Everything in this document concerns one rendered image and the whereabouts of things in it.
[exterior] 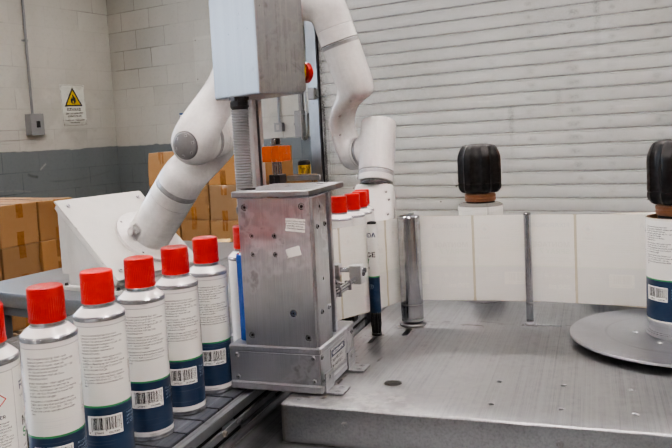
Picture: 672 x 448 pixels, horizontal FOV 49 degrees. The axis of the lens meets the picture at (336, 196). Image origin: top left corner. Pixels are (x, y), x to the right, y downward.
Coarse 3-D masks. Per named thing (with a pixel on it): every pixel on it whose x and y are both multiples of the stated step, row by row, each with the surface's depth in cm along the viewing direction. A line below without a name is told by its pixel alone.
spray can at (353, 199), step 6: (348, 198) 152; (354, 198) 152; (348, 204) 152; (354, 204) 152; (348, 210) 153; (354, 210) 152; (354, 216) 151; (360, 216) 152; (354, 222) 151; (360, 222) 152
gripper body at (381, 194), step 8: (360, 184) 171; (368, 184) 170; (376, 184) 170; (384, 184) 169; (376, 192) 169; (384, 192) 169; (392, 192) 169; (376, 200) 169; (384, 200) 168; (392, 200) 168; (376, 208) 168; (384, 208) 168; (392, 208) 168; (376, 216) 168; (384, 216) 167; (392, 216) 167
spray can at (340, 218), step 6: (336, 198) 148; (342, 198) 148; (336, 204) 148; (342, 204) 148; (336, 210) 148; (342, 210) 148; (336, 216) 148; (342, 216) 147; (348, 216) 148; (336, 222) 147; (342, 222) 147; (348, 222) 148; (336, 228) 147
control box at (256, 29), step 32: (224, 0) 130; (256, 0) 122; (288, 0) 126; (224, 32) 132; (256, 32) 123; (288, 32) 126; (224, 64) 133; (256, 64) 123; (288, 64) 127; (224, 96) 134; (256, 96) 130
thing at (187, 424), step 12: (216, 396) 95; (228, 396) 95; (216, 408) 91; (180, 420) 87; (192, 420) 87; (204, 420) 87; (180, 432) 84; (144, 444) 81; (156, 444) 81; (168, 444) 81
